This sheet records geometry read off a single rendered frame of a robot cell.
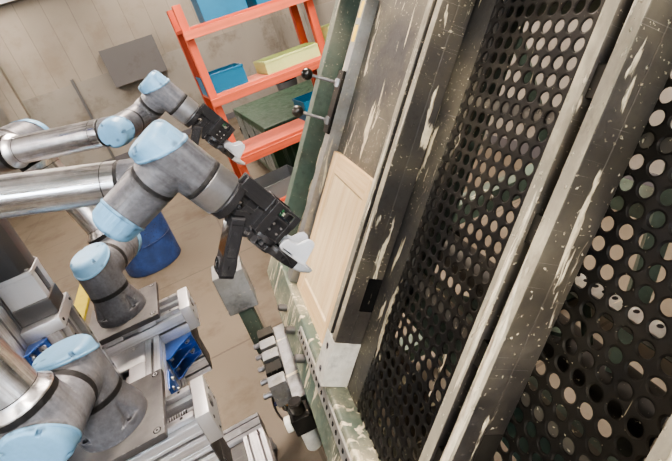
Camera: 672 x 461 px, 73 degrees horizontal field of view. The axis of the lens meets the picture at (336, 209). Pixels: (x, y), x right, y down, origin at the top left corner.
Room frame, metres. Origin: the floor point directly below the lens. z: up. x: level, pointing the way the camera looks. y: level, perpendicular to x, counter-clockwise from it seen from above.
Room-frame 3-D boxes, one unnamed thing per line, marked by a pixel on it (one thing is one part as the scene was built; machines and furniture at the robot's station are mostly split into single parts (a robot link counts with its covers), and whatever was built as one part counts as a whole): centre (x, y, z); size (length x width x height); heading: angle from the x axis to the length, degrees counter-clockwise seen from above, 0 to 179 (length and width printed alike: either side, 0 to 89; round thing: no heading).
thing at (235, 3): (4.25, -0.25, 1.02); 2.16 x 0.58 x 2.04; 105
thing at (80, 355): (0.80, 0.63, 1.20); 0.13 x 0.12 x 0.14; 2
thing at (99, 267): (1.29, 0.75, 1.20); 0.13 x 0.12 x 0.14; 170
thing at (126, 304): (1.28, 0.76, 1.09); 0.15 x 0.15 x 0.10
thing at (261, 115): (5.64, -0.13, 0.37); 1.84 x 1.68 x 0.73; 15
